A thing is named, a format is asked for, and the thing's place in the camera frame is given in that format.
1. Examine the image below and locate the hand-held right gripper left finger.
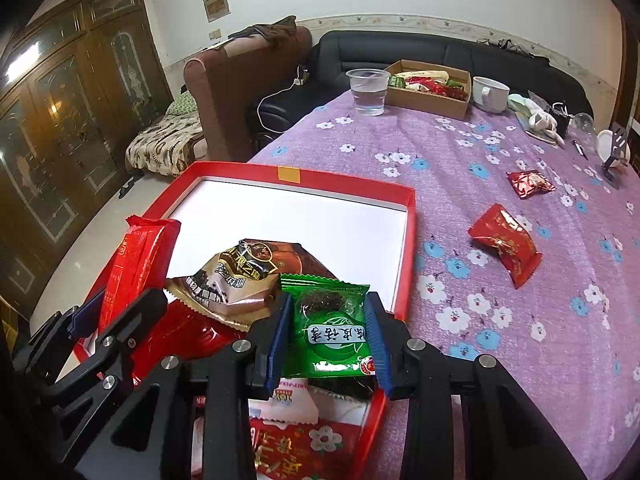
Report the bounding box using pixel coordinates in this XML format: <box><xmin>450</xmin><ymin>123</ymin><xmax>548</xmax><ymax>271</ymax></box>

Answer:
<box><xmin>75</xmin><ymin>291</ymin><xmax>293</xmax><ymax>480</ymax></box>

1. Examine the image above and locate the white paper bowl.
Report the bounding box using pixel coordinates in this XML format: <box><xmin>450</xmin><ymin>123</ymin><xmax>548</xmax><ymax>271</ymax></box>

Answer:
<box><xmin>596</xmin><ymin>130</ymin><xmax>632</xmax><ymax>167</ymax></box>

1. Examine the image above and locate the clear glass jar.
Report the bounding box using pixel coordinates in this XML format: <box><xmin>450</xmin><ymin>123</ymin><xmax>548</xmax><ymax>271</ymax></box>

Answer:
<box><xmin>572</xmin><ymin>112</ymin><xmax>598</xmax><ymax>151</ymax></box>

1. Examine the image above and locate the clear plastic water cup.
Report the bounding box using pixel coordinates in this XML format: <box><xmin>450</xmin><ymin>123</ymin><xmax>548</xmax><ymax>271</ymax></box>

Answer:
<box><xmin>346</xmin><ymin>67</ymin><xmax>391</xmax><ymax>117</ymax></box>

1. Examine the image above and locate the small wall picture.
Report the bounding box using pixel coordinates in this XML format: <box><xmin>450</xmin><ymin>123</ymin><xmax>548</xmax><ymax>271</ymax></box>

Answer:
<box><xmin>202</xmin><ymin>0</ymin><xmax>231</xmax><ymax>23</ymax></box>

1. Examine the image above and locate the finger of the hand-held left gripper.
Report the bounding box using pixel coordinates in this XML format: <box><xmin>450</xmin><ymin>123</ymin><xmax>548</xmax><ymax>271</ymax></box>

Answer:
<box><xmin>12</xmin><ymin>289</ymin><xmax>107</xmax><ymax>386</ymax></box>
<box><xmin>47</xmin><ymin>288</ymin><xmax>168</xmax><ymax>411</ymax></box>

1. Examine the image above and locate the white crumpled cloth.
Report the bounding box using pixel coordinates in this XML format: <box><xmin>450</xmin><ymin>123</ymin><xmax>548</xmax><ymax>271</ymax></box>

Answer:
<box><xmin>507</xmin><ymin>92</ymin><xmax>566</xmax><ymax>148</ymax></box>

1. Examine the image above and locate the brown snack packet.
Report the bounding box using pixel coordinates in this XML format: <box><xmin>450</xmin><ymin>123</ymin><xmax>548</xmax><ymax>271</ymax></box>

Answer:
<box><xmin>237</xmin><ymin>238</ymin><xmax>338</xmax><ymax>291</ymax></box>

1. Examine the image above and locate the wooden glass door cabinet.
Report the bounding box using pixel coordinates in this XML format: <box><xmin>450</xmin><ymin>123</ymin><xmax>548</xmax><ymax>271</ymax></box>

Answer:
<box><xmin>0</xmin><ymin>0</ymin><xmax>173</xmax><ymax>311</ymax></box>

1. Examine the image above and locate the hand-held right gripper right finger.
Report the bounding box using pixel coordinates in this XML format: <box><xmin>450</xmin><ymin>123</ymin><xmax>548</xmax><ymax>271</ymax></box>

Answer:
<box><xmin>362</xmin><ymin>291</ymin><xmax>586</xmax><ymax>480</ymax></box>

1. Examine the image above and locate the small bright red snack packet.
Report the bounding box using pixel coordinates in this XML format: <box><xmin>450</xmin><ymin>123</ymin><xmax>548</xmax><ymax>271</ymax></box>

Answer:
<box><xmin>467</xmin><ymin>203</ymin><xmax>543</xmax><ymax>290</ymax></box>

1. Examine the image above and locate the white mug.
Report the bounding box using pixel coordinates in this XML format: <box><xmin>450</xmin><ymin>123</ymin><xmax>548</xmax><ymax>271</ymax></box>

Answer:
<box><xmin>471</xmin><ymin>76</ymin><xmax>511</xmax><ymax>114</ymax></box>

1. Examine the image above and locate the green pillow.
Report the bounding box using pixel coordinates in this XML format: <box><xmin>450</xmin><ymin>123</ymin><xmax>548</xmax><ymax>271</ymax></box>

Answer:
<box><xmin>165</xmin><ymin>92</ymin><xmax>201</xmax><ymax>117</ymax></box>

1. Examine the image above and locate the pile of assorted snack packets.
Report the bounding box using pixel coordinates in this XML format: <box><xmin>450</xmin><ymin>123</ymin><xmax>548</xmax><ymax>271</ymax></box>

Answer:
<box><xmin>390</xmin><ymin>70</ymin><xmax>468</xmax><ymax>101</ymax></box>

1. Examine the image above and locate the black pouch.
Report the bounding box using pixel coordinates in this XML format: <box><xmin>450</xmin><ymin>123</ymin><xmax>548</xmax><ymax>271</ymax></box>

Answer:
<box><xmin>547</xmin><ymin>102</ymin><xmax>573</xmax><ymax>138</ymax></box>

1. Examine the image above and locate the red picture snack packet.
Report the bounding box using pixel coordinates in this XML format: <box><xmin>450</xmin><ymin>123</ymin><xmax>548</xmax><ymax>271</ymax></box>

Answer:
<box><xmin>506</xmin><ymin>170</ymin><xmax>557</xmax><ymax>201</ymax></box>

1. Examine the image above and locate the large red snack packet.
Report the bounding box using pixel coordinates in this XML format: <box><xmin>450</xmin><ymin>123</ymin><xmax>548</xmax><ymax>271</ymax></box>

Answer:
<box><xmin>132</xmin><ymin>300</ymin><xmax>373</xmax><ymax>480</ymax></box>

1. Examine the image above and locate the red gift box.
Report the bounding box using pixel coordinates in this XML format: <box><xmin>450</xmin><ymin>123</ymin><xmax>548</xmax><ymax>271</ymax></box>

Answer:
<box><xmin>72</xmin><ymin>161</ymin><xmax>417</xmax><ymax>480</ymax></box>

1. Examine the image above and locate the brown armchair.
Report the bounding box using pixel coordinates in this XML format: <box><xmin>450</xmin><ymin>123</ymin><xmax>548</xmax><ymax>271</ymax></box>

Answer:
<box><xmin>183</xmin><ymin>24</ymin><xmax>313</xmax><ymax>163</ymax></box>

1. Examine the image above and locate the black phone stand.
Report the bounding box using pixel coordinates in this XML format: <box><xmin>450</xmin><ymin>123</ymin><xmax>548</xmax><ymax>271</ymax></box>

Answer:
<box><xmin>599</xmin><ymin>122</ymin><xmax>632</xmax><ymax>191</ymax></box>

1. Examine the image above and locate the pink bear snack packet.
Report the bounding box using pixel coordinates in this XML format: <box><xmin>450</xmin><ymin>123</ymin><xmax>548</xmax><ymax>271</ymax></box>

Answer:
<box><xmin>248</xmin><ymin>377</ymin><xmax>321</xmax><ymax>427</ymax></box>

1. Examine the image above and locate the dark brown jacket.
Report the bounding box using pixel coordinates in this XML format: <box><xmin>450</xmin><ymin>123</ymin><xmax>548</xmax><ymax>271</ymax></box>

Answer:
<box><xmin>227</xmin><ymin>16</ymin><xmax>301</xmax><ymax>46</ymax></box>

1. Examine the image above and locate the purple floral tablecloth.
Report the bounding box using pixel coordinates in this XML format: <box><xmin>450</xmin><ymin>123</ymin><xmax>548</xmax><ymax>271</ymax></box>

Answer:
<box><xmin>247</xmin><ymin>87</ymin><xmax>640</xmax><ymax>480</ymax></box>

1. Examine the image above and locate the green snack packet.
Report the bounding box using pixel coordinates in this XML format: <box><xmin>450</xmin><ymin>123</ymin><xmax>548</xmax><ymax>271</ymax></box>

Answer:
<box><xmin>279</xmin><ymin>272</ymin><xmax>377</xmax><ymax>380</ymax></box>

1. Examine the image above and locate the gold snack packet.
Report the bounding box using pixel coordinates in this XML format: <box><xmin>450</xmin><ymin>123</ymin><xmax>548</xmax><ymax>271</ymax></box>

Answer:
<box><xmin>165</xmin><ymin>238</ymin><xmax>281</xmax><ymax>333</ymax></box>

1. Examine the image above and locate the long red snack packet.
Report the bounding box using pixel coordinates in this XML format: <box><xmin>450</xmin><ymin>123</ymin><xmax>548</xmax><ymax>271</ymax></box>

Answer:
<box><xmin>97</xmin><ymin>215</ymin><xmax>182</xmax><ymax>341</ymax></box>

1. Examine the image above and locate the cardboard box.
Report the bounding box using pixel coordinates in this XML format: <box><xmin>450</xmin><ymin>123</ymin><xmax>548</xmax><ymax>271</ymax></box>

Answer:
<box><xmin>384</xmin><ymin>60</ymin><xmax>472</xmax><ymax>121</ymax></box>

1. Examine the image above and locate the black leather sofa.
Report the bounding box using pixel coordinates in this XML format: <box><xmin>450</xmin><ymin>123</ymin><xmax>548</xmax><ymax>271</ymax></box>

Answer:
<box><xmin>247</xmin><ymin>30</ymin><xmax>596</xmax><ymax>151</ymax></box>

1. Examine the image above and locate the purple black snack packet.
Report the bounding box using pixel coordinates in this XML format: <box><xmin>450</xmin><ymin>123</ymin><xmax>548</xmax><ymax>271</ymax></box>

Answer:
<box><xmin>307</xmin><ymin>375</ymin><xmax>376</xmax><ymax>403</ymax></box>

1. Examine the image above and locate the patterned blanket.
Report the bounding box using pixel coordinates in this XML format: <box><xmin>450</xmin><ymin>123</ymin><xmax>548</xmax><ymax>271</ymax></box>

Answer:
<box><xmin>125</xmin><ymin>112</ymin><xmax>206</xmax><ymax>178</ymax></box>

